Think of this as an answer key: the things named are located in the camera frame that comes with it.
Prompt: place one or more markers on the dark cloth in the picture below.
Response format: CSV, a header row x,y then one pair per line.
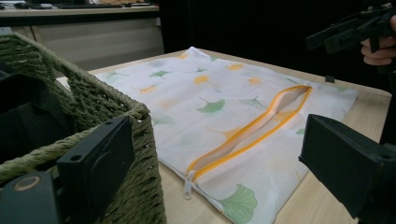
x,y
28,124

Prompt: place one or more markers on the white leaf-print laundry bag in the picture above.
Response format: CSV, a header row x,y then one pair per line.
x,y
193,99

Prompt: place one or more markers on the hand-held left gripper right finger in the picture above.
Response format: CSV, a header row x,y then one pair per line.
x,y
351,165

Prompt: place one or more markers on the green woven basket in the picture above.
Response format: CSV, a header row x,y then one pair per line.
x,y
93,96

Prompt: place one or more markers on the dark table edge clip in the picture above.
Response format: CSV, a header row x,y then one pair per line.
x,y
329,79

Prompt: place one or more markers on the black keyboard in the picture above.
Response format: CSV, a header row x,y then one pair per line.
x,y
87,5

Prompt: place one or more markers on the black curtain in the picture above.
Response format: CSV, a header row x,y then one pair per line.
x,y
249,25

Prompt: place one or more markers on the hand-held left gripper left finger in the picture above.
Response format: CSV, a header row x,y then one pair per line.
x,y
96,161

